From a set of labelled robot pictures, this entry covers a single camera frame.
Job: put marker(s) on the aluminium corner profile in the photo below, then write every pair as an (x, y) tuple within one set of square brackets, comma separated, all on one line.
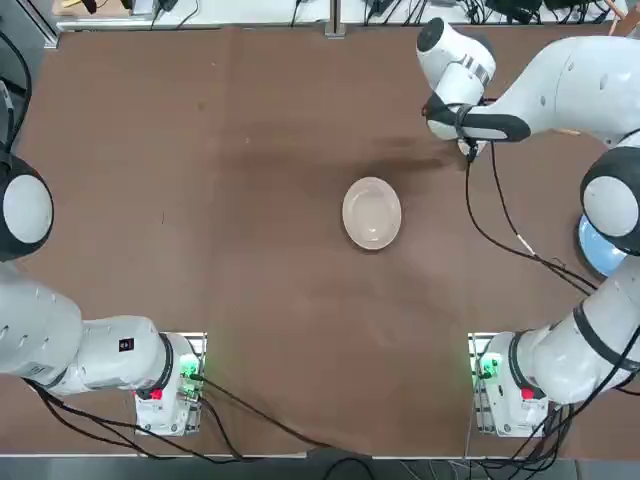
[(47, 30)]

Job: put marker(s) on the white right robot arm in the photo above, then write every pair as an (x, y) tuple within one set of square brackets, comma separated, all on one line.
[(575, 75)]

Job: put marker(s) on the white plate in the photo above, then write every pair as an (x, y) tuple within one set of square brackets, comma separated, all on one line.
[(372, 212)]

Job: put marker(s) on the blue plate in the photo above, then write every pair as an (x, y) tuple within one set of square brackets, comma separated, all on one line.
[(597, 250)]

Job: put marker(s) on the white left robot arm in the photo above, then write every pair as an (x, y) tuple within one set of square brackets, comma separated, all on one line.
[(50, 325)]

